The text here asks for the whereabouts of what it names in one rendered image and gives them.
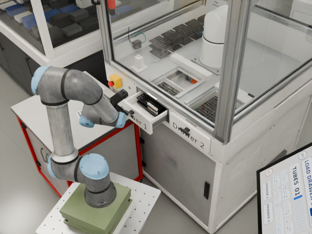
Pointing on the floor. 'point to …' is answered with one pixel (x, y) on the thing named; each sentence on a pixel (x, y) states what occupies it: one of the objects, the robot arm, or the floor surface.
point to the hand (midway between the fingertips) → (127, 113)
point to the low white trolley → (80, 140)
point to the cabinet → (215, 166)
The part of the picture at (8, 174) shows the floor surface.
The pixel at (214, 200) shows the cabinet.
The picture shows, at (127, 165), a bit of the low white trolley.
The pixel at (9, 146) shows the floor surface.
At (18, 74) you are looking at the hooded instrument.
